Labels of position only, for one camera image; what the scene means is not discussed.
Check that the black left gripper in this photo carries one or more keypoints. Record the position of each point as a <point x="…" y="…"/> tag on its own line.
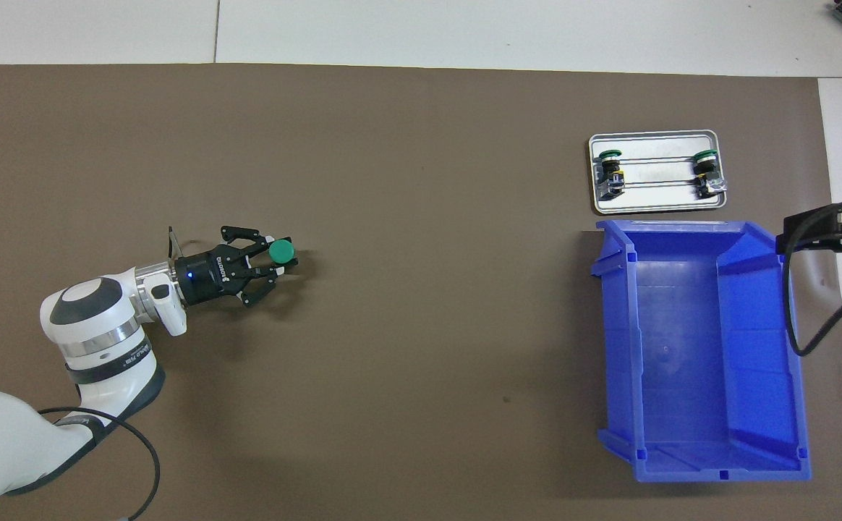
<point x="204" y="278"/>

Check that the green push button switch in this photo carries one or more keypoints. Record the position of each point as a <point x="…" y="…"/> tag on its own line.
<point x="281" y="251"/>
<point x="613" y="174"/>
<point x="705" y="168"/>

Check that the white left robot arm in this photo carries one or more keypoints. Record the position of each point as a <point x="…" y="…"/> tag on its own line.
<point x="95" y="333"/>

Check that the silver metal tray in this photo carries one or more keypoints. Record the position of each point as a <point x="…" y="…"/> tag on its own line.
<point x="670" y="205"/>

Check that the brown table mat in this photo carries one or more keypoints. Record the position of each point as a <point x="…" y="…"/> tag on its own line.
<point x="392" y="362"/>

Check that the blue plastic storage bin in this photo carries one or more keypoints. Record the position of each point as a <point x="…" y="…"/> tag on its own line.
<point x="681" y="362"/>

